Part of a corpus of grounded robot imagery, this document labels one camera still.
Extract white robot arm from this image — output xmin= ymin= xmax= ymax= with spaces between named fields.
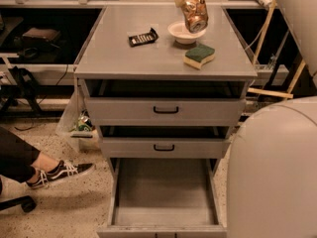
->
xmin=174 ymin=0 xmax=317 ymax=238

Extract grey drawer cabinet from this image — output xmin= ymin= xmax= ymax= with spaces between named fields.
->
xmin=73 ymin=4 xmax=258 ymax=238

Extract grey top drawer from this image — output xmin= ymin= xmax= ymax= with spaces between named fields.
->
xmin=83 ymin=79 xmax=246 ymax=126

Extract grey drawer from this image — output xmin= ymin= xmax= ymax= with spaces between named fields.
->
xmin=100 ymin=125 xmax=230 ymax=159
xmin=97 ymin=159 xmax=227 ymax=238
xmin=83 ymin=79 xmax=246 ymax=126

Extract grey middle drawer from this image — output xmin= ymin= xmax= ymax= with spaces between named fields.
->
xmin=100 ymin=125 xmax=230 ymax=159

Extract green can in bin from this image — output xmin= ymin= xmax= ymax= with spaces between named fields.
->
xmin=72 ymin=115 xmax=93 ymax=132

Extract grey bottom drawer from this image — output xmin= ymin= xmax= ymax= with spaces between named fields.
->
xmin=97 ymin=159 xmax=227 ymax=238

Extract white bowl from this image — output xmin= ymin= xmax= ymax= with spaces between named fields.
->
xmin=167 ymin=21 xmax=206 ymax=45

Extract green yellow sponge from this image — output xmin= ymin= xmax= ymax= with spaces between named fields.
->
xmin=183 ymin=44 xmax=215 ymax=69

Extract dark bag on shelf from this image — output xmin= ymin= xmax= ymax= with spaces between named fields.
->
xmin=22 ymin=28 xmax=60 ymax=49

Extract clear plastic bin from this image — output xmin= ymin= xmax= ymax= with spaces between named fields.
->
xmin=55 ymin=90 xmax=99 ymax=152

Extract black white sneaker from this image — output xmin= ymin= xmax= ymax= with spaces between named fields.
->
xmin=27 ymin=161 xmax=95 ymax=189

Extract person leg black trousers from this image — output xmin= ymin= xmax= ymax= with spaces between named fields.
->
xmin=0 ymin=127 xmax=59 ymax=188

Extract black chair base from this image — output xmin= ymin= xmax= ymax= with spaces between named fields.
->
xmin=0 ymin=195 xmax=37 ymax=213

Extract wooden frame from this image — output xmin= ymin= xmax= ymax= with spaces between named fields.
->
xmin=247 ymin=0 xmax=308 ymax=101

